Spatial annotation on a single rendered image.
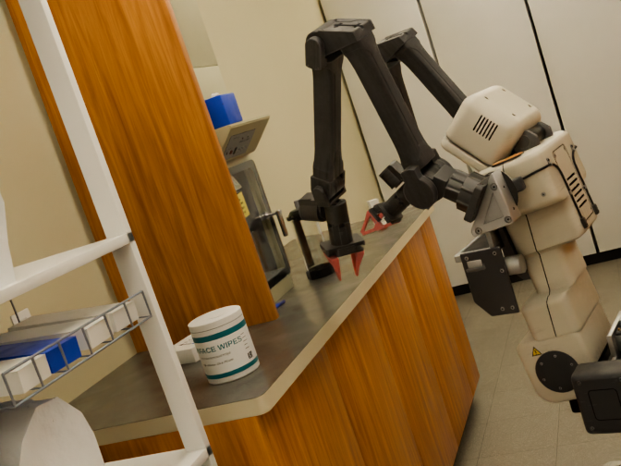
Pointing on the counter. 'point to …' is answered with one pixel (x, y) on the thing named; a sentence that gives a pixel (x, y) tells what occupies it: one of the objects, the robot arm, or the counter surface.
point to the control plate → (238, 143)
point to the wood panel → (155, 158)
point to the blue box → (224, 110)
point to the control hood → (243, 131)
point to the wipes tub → (224, 345)
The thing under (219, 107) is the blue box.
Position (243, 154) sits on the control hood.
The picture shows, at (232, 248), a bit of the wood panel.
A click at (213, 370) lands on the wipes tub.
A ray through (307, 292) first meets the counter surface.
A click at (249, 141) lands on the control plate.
